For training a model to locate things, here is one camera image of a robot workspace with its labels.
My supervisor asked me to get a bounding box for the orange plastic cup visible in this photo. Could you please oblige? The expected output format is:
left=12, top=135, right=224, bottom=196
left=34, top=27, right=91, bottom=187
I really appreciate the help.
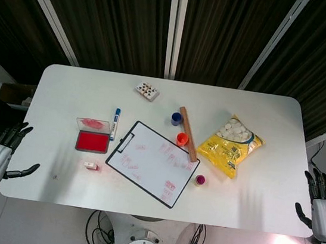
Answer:
left=175, top=132, right=191, bottom=147

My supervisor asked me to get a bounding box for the blue plastic cup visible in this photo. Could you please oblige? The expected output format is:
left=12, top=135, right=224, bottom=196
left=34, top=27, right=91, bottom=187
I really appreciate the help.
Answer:
left=170, top=111, right=184, bottom=128

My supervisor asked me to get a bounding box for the brown wooden stick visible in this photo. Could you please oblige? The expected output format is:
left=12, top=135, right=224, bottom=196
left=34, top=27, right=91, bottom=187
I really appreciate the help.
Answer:
left=172, top=106, right=204, bottom=163

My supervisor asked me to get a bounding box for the white frame post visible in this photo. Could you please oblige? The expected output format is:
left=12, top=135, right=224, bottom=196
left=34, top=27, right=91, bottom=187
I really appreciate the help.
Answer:
left=3, top=0, right=88, bottom=67
left=160, top=0, right=189, bottom=81
left=237, top=0, right=312, bottom=98

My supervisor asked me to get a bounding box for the white domino box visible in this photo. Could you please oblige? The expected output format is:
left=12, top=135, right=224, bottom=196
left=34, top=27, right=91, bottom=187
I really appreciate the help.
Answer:
left=132, top=79, right=162, bottom=104

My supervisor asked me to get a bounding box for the dark pleated curtain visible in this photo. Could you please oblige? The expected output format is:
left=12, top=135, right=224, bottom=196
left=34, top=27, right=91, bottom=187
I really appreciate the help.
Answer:
left=0, top=0, right=326, bottom=144

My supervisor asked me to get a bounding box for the thin black wall cable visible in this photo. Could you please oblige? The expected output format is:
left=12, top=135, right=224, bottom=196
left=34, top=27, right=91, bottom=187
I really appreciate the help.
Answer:
left=308, top=138, right=326, bottom=171

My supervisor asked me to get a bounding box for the blue white marker pen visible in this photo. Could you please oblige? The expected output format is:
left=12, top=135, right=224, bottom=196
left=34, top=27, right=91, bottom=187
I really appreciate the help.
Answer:
left=108, top=107, right=123, bottom=143

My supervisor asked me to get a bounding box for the white red rectangular stamp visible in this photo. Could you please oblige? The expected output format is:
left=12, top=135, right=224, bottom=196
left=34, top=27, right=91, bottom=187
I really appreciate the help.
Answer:
left=83, top=161, right=100, bottom=172

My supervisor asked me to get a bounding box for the red ink pad clear lid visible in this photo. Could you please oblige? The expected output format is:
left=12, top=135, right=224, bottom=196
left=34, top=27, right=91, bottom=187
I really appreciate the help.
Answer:
left=72, top=116, right=113, bottom=155

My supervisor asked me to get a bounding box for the white stamped paper sheet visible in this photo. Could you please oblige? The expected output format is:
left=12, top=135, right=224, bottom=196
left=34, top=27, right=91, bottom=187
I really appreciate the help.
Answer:
left=103, top=120, right=203, bottom=210

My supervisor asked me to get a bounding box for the black clipboard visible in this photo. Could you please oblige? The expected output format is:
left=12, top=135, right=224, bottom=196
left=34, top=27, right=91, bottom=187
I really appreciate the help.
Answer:
left=100, top=117, right=205, bottom=213

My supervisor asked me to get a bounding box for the yellow marshmallow bag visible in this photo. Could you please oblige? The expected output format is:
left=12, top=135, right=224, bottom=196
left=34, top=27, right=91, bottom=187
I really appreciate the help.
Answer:
left=193, top=109, right=269, bottom=184

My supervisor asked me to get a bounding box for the brown cardboard box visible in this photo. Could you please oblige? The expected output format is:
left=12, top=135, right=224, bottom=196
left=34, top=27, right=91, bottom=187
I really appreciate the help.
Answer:
left=0, top=81, right=36, bottom=109

